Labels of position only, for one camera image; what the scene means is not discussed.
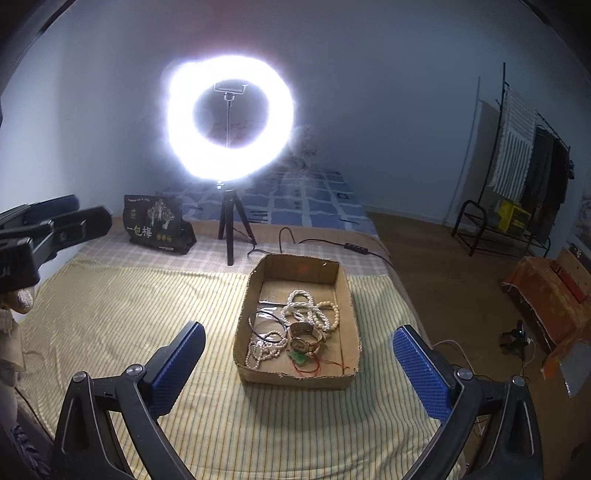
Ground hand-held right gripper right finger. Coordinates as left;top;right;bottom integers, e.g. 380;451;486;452
392;324;542;480

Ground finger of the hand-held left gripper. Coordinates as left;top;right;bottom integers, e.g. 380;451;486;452
0;206;113;268
0;194;81;228

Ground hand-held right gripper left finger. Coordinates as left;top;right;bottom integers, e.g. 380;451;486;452
50;322;206;480

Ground thin pearl necklace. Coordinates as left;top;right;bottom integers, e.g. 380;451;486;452
247;330;287;370

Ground black bangle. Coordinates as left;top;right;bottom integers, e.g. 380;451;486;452
248;310;284;344

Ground cardboard box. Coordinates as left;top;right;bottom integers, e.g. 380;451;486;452
232;253;362;391

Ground green pendant with red cord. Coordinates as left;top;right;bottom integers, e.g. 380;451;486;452
287;348;352;376

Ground thick pearl necklace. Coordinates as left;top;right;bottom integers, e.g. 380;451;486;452
279;288;324;333

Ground person's left forearm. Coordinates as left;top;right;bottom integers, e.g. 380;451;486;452
0;307;24;374

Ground person's left hand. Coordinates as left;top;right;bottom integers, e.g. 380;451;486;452
8;285;37;315

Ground black printed bag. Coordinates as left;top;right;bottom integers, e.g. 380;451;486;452
124;194;197;256

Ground yellow striped cloth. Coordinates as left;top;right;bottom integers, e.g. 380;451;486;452
14;263;462;480

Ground gold wristwatch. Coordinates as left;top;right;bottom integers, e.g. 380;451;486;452
288;322;328;356

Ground orange covered box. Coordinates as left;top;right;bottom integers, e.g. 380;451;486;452
501;256;591;356

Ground black tripod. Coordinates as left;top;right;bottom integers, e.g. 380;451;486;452
215;181;258;266

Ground red box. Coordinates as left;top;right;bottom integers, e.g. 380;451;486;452
551;261;586;303

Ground black metal stand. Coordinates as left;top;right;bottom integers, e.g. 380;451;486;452
451;199;552;259

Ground phone holder clamp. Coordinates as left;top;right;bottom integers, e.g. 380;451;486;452
213;80;250;148

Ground yellow box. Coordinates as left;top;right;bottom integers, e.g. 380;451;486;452
498;199;532;236

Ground blue patterned bed sheet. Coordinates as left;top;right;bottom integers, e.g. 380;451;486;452
161;166;377;236

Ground dark hanging clothes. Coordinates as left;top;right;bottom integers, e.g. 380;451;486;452
522;127;575;241

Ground tall beige board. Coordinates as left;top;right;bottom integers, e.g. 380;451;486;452
445;76;502;222

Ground folded floral quilt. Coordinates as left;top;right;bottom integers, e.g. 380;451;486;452
277;124;326;174

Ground striped towel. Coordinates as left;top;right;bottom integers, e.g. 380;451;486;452
488;88;539;197

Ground black clothes rack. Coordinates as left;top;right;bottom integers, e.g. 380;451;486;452
480;62;575;259

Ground beige bead bracelet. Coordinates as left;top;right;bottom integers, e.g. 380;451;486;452
314;300;342;333

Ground white cable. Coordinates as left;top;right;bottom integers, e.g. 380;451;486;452
434;339;542;372

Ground white ring light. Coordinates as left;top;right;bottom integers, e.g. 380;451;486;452
163;54;296;182

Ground black power cable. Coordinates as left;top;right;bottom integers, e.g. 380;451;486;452
247;226;393;268

